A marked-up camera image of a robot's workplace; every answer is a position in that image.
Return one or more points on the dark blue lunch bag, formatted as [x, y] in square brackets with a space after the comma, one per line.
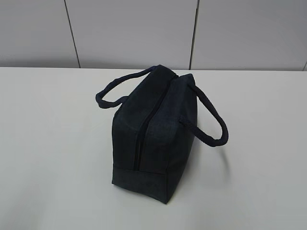
[154, 128]

